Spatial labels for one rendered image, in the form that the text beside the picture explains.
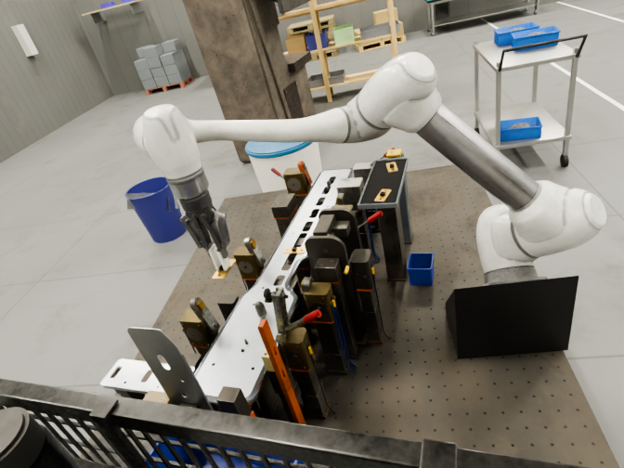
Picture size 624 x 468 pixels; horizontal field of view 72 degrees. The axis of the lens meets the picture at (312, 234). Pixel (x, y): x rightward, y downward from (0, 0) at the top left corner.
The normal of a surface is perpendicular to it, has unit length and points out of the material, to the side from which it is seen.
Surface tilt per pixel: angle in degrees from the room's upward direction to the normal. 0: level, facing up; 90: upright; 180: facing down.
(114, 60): 90
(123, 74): 90
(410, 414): 0
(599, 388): 0
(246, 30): 92
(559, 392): 0
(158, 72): 90
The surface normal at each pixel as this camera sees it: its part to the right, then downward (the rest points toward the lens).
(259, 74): -0.32, 0.60
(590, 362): -0.22, -0.82
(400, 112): -0.28, 0.79
